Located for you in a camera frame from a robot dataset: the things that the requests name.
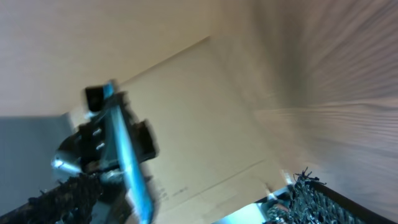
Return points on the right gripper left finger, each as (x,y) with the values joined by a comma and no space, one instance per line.
(71,202)

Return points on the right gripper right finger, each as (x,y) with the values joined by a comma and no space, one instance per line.
(307,200)

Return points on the blue screen smartphone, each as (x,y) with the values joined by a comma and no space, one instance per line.
(133,145)

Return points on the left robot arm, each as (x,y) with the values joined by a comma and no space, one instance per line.
(112,147)

